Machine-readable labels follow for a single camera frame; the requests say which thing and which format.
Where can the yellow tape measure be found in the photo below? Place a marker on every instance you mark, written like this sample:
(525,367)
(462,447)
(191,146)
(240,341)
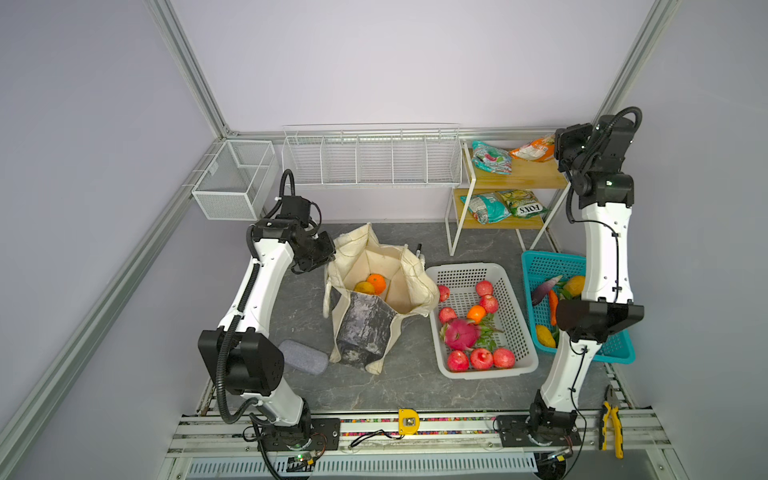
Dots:
(408,422)

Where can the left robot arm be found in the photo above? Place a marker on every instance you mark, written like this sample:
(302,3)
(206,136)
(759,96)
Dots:
(244,365)

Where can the white and wood shelf rack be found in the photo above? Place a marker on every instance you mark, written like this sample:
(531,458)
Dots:
(543,179)

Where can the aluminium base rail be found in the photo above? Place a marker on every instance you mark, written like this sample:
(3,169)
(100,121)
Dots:
(384,445)

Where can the red apple far left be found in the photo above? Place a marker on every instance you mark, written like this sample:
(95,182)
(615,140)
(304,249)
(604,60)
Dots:
(444,293)

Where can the pink dragon fruit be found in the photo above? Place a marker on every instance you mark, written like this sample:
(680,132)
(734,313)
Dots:
(460,334)

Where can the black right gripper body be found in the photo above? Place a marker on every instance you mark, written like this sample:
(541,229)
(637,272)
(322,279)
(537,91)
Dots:
(573,151)

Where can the long white wire basket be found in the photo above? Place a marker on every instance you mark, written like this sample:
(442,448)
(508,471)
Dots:
(374,155)

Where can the yellow lemon in teal basket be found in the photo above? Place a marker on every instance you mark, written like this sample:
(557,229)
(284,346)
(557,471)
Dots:
(574,287)

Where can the teal pink snack bag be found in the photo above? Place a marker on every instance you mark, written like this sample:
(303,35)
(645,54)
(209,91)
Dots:
(491,159)

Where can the orange pink snack bag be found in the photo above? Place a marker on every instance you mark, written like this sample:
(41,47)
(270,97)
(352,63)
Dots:
(539,150)

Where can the beige canvas grocery bag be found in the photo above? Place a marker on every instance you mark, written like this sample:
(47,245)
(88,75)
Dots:
(366,327)

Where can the orange fruit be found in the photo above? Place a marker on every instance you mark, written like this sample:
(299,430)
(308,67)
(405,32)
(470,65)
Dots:
(379,283)
(476,314)

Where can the red apple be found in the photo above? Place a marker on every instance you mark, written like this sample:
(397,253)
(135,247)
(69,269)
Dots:
(484,288)
(447,315)
(457,362)
(481,359)
(444,293)
(489,303)

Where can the small white mesh basket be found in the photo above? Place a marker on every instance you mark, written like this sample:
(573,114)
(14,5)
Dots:
(236,183)

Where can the grey fabric glasses case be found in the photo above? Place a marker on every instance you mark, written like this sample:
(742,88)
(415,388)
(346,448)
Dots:
(304,358)

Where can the red apple middle left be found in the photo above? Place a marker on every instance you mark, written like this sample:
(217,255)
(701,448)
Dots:
(447,315)

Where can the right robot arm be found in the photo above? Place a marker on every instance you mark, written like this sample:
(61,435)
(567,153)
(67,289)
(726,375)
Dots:
(600,197)

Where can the purple eggplant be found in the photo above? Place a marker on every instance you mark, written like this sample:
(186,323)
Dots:
(542,290)

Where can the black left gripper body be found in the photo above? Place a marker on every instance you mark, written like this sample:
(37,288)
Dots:
(316,252)

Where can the yellow handled pliers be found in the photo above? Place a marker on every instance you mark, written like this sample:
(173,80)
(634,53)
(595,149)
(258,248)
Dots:
(610,425)

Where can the yellow pepper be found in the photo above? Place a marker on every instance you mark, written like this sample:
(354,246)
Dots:
(545,337)

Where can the red apple middle right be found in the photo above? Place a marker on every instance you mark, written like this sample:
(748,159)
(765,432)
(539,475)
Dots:
(489,303)

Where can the orange carrot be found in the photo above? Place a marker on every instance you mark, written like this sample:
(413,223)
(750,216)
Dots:
(553,300)

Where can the white plastic basket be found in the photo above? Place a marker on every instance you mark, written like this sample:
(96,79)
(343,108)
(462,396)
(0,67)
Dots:
(506,328)

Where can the teal plastic basket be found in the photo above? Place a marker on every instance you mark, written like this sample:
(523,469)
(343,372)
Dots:
(540,266)

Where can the red apple near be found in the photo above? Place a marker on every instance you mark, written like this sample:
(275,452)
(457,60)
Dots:
(457,362)

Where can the red apple far right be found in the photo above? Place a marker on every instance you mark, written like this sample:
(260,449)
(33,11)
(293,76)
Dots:
(484,288)

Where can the green Fox's candy bag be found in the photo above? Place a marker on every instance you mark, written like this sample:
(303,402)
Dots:
(522,204)

